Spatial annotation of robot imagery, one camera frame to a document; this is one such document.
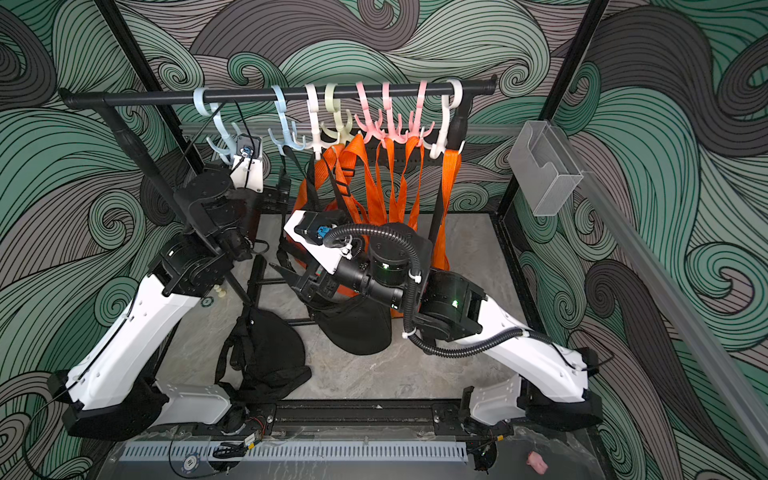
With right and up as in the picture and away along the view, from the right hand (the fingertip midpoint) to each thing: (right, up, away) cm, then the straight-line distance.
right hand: (289, 239), depth 44 cm
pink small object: (+50, -51, +21) cm, 74 cm away
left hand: (-11, +15, +10) cm, 21 cm away
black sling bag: (+9, -22, +28) cm, 37 cm away
